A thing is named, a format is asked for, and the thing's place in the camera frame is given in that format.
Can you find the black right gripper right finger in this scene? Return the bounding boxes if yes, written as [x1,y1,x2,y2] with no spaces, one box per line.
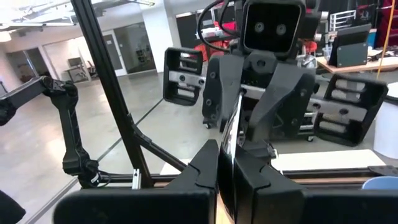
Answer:
[234,149,398,224]

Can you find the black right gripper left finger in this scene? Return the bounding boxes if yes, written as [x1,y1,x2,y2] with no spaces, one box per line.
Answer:
[54,139,218,224]

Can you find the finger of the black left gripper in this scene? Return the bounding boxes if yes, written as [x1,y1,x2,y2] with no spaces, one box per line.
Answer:
[245,63,317,142]
[201,55,245,131]

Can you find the blue bowl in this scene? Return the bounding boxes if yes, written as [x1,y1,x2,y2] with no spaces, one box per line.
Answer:
[361,176,398,190]

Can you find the red shelf rack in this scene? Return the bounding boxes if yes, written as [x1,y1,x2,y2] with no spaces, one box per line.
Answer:
[374,0,398,49]

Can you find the dark grey monitor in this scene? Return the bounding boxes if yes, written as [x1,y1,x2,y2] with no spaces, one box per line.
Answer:
[328,24,373,68]

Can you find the yellow cable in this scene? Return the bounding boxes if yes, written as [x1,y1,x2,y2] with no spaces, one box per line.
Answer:
[376,0,396,80]

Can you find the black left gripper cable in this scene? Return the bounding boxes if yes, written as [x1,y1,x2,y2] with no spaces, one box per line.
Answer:
[197,0,246,53]

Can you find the parts bin rack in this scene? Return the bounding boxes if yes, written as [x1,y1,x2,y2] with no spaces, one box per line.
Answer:
[298,110,318,142]

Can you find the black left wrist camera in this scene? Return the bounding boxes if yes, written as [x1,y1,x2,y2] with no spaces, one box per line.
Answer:
[241,0,307,58]

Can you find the red storage boxes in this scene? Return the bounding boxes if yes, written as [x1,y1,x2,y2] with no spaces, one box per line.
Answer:
[194,21,239,62]

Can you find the wooden work table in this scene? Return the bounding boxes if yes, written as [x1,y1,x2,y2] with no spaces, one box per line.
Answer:
[315,46,398,75]

